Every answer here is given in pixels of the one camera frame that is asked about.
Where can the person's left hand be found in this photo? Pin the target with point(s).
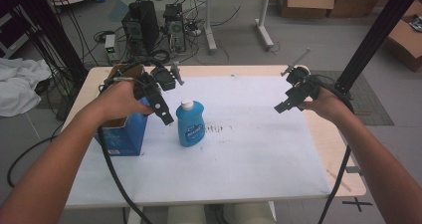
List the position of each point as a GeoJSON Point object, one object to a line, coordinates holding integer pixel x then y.
{"type": "Point", "coordinates": [117, 99]}

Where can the large black computer tower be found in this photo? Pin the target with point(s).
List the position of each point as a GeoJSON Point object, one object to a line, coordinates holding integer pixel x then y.
{"type": "Point", "coordinates": [142, 25]}

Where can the white-legged background table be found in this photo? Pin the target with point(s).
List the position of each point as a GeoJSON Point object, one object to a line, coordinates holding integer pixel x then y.
{"type": "Point", "coordinates": [262, 18]}

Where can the open cardboard box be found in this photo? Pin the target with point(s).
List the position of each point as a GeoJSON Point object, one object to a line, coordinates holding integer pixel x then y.
{"type": "Point", "coordinates": [307, 1]}

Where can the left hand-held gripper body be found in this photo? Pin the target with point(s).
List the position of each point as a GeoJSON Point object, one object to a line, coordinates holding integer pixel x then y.
{"type": "Point", "coordinates": [156, 98]}

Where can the white device with green light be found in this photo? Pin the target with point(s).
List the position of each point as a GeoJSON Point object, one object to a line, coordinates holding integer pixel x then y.
{"type": "Point", "coordinates": [111, 48]}

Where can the flat cardboard box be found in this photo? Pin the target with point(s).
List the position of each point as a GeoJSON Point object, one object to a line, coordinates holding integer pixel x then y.
{"type": "Point", "coordinates": [406, 41]}

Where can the small black computer tower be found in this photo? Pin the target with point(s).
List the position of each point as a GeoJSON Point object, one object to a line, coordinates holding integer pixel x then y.
{"type": "Point", "coordinates": [174, 26]}

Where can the blue bottle with white cap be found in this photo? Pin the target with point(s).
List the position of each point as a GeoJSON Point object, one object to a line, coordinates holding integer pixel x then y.
{"type": "Point", "coordinates": [190, 127]}

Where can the white table mat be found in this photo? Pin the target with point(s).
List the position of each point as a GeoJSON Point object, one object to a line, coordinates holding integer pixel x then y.
{"type": "Point", "coordinates": [249, 151]}

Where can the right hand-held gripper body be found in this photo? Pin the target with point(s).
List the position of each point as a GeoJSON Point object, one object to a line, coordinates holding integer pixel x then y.
{"type": "Point", "coordinates": [303, 88]}

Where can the white cloth heap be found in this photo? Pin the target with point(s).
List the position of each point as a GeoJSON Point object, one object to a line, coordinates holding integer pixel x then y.
{"type": "Point", "coordinates": [20, 84]}

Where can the person's right hand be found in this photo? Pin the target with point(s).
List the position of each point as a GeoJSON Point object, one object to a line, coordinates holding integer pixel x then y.
{"type": "Point", "coordinates": [328, 106]}

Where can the dark floor mat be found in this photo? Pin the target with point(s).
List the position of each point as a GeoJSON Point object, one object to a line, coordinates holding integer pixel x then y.
{"type": "Point", "coordinates": [368, 101]}

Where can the blue cardboard box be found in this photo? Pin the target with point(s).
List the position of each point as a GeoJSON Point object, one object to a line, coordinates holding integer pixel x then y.
{"type": "Point", "coordinates": [127, 137]}

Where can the black metal stand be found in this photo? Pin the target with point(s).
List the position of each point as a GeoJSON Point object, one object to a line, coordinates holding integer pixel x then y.
{"type": "Point", "coordinates": [375, 35]}

